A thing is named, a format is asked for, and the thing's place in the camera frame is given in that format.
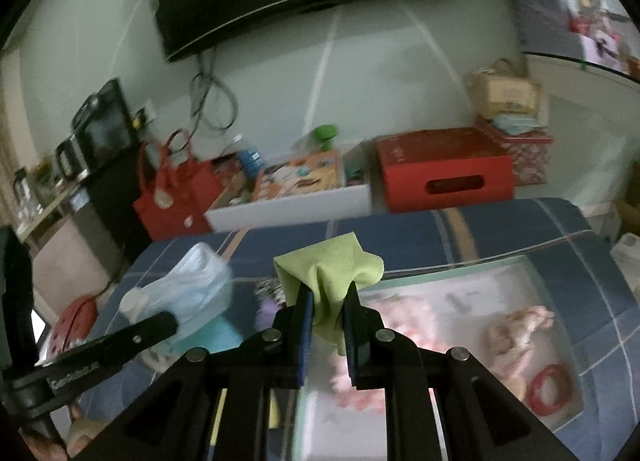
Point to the red rounded plastic object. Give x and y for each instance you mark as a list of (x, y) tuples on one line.
[(75, 321)]

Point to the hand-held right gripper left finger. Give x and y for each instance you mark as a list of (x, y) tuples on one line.
[(303, 336)]

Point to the red tote bag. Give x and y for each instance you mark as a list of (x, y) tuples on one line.
[(175, 191)]

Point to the green cloth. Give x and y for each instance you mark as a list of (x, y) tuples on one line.
[(330, 266)]

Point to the black cabinet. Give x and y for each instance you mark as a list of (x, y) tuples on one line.
[(115, 201)]

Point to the black microwave oven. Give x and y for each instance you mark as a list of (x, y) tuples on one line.
[(105, 126)]

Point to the light blue face mask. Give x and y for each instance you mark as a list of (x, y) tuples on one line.
[(200, 276)]

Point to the white plastic bag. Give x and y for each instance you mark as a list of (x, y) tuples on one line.
[(627, 256)]

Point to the red patterned box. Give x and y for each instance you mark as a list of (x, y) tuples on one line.
[(530, 156)]

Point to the teal plastic box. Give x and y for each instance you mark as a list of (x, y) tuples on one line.
[(220, 333)]

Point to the red cardboard box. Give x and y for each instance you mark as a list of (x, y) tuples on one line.
[(440, 161)]

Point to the grey cabinet with stickers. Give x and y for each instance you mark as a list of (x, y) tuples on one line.
[(545, 11)]

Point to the colourful printed box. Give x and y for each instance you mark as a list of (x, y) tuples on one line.
[(305, 176)]

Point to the white open box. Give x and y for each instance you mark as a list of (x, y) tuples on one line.
[(300, 208)]

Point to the black white patterned cloth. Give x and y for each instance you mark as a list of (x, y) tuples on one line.
[(270, 287)]

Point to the light blue packet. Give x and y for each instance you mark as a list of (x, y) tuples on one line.
[(515, 123)]

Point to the pale pink cloth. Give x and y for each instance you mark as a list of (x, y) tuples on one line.
[(515, 336)]

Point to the blue plaid blanket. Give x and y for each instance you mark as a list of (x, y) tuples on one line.
[(500, 231)]

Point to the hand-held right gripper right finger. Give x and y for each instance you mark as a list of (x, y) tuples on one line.
[(351, 341)]

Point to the blue label water bottle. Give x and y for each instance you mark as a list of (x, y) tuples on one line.
[(250, 161)]

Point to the green plastic toy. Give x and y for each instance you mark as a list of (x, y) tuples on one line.
[(325, 133)]

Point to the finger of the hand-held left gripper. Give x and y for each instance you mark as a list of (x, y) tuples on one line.
[(135, 336)]

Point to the clear storage bin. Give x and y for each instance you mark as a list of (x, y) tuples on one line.
[(450, 301)]

